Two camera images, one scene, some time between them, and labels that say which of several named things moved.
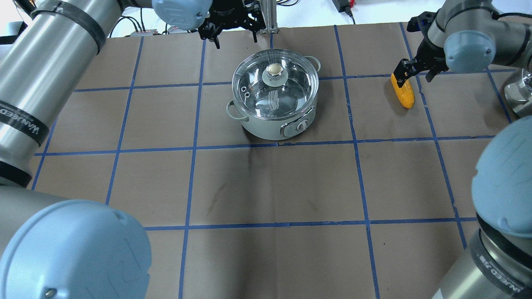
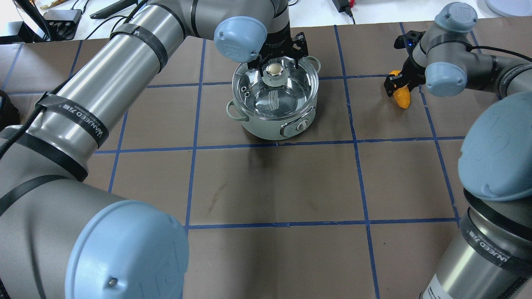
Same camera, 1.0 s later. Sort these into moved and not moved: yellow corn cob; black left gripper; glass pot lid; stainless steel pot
Moved: black left gripper
Not moved: yellow corn cob; glass pot lid; stainless steel pot
